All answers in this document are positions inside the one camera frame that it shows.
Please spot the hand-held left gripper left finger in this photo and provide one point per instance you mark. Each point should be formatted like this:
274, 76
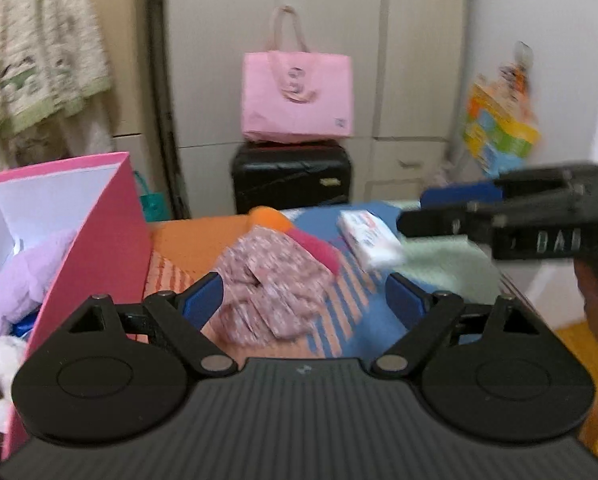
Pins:
204, 297

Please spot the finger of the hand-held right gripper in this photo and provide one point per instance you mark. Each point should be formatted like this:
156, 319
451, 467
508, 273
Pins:
439, 225
459, 196

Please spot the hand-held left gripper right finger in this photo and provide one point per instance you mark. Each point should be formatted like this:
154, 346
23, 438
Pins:
401, 297

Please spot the white tissue pack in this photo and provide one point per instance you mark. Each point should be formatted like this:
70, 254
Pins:
371, 240

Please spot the pink floral fabric scrunchie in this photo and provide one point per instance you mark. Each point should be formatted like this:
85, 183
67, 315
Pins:
274, 280

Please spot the pink cardboard box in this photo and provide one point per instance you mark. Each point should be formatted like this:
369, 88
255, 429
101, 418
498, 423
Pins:
104, 240

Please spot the purple plush toy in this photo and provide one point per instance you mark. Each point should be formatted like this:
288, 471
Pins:
29, 275

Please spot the blue wet wipes pack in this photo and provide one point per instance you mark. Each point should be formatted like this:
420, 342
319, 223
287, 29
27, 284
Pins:
26, 325

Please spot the magenta soft cloth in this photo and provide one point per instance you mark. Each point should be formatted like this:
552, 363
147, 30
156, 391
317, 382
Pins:
314, 250

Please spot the orange soft ball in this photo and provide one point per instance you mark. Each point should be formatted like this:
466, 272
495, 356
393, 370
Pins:
269, 217

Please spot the multicolour play mat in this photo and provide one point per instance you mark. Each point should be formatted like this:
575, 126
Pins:
439, 265

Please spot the colourful hanging gift bag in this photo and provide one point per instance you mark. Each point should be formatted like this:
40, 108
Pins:
499, 135

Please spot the teal bag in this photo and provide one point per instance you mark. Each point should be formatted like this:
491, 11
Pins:
148, 200

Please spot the yellow clothing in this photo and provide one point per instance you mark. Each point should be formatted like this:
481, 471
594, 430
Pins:
594, 375

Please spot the beige wardrobe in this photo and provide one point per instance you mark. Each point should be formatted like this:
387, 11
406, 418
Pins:
419, 60

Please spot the black suitcase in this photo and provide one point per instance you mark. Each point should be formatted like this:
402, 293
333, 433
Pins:
289, 180

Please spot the pink tote bag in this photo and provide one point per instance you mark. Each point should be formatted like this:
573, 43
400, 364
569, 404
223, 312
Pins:
299, 100

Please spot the black pole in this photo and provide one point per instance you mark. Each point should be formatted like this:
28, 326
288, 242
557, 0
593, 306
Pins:
166, 85

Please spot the hanging cream towel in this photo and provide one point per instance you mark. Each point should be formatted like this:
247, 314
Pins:
34, 50

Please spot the wall hook with ribbons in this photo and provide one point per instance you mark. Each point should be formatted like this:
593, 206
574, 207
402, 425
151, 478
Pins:
519, 67

